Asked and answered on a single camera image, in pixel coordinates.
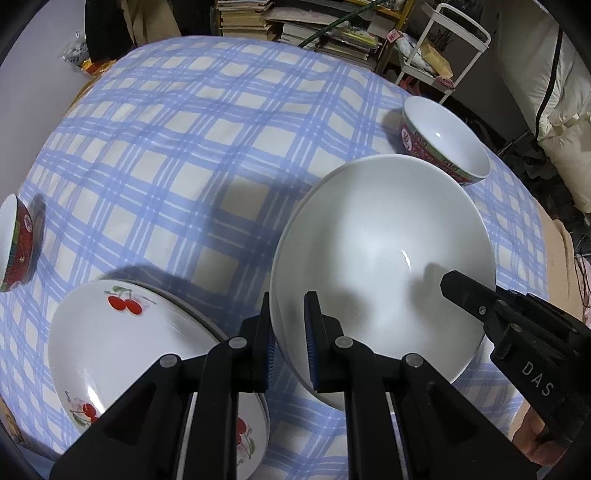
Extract yellow wooden shelf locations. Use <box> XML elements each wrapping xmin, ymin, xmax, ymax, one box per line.
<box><xmin>369</xmin><ymin>0</ymin><xmax>407</xmax><ymax>19</ymax></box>

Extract beige blanket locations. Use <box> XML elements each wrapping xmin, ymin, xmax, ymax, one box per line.
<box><xmin>508</xmin><ymin>212</ymin><xmax>589</xmax><ymax>444</ymax></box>

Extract black trousers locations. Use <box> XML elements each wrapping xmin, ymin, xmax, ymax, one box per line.
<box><xmin>85</xmin><ymin>0</ymin><xmax>125</xmax><ymax>61</ymax></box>

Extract person's right hand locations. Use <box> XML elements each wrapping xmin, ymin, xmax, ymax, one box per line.
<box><xmin>509</xmin><ymin>406</ymin><xmax>571</xmax><ymax>467</ymax></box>

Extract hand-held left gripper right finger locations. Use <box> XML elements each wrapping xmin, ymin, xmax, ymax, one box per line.
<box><xmin>303</xmin><ymin>291</ymin><xmax>539</xmax><ymax>480</ymax></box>

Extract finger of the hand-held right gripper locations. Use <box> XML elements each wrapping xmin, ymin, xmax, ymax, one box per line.
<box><xmin>440</xmin><ymin>270</ymin><xmax>502</xmax><ymax>326</ymax></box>

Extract stack of books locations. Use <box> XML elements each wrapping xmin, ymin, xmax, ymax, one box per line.
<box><xmin>217</xmin><ymin>0</ymin><xmax>278</xmax><ymax>40</ymax></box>

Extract black pole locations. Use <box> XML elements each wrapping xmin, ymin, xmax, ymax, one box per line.
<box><xmin>300</xmin><ymin>0</ymin><xmax>384</xmax><ymax>47</ymax></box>

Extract tan box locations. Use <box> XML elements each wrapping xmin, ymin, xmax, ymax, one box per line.
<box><xmin>418</xmin><ymin>39</ymin><xmax>455</xmax><ymax>77</ymax></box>

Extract beige trousers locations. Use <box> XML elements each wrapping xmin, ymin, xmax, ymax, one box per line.
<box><xmin>122</xmin><ymin>0</ymin><xmax>148</xmax><ymax>47</ymax></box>

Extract tan patterned bed sheet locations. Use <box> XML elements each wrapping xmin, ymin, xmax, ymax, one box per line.
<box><xmin>65</xmin><ymin>69</ymin><xmax>121</xmax><ymax>116</ymax></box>

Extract white pouch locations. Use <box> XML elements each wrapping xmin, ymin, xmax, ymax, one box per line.
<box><xmin>397</xmin><ymin>34</ymin><xmax>426</xmax><ymax>65</ymax></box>

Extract printed plastic bag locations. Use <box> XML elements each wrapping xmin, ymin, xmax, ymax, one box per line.
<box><xmin>62</xmin><ymin>39</ymin><xmax>90</xmax><ymax>68</ymax></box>

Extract blue plaid bed sheet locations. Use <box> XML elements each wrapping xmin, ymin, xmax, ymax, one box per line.
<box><xmin>0</xmin><ymin>37</ymin><xmax>550</xmax><ymax>467</ymax></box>

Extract white utility cart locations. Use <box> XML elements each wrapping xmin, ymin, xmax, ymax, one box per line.
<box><xmin>392</xmin><ymin>4</ymin><xmax>491</xmax><ymax>100</ymax></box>

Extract small red patterned bowl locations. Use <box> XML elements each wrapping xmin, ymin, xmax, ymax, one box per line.
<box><xmin>0</xmin><ymin>194</ymin><xmax>37</xmax><ymax>293</ymax></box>

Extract pile of magazines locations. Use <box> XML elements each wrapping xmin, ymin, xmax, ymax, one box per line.
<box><xmin>277</xmin><ymin>0</ymin><xmax>384</xmax><ymax>70</ymax></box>

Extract red blue patterned bowl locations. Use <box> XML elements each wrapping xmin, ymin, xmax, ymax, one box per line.
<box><xmin>399</xmin><ymin>97</ymin><xmax>491</xmax><ymax>186</ymax></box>

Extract plain white bowl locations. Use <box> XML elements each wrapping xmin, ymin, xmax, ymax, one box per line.
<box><xmin>270</xmin><ymin>154</ymin><xmax>497</xmax><ymax>412</ymax></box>

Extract white cherry print plate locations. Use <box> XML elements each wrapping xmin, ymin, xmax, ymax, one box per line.
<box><xmin>47</xmin><ymin>279</ymin><xmax>271</xmax><ymax>480</ymax></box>

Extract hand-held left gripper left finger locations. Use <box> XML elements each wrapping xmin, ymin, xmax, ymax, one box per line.
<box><xmin>48</xmin><ymin>292</ymin><xmax>278</xmax><ymax>480</ymax></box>

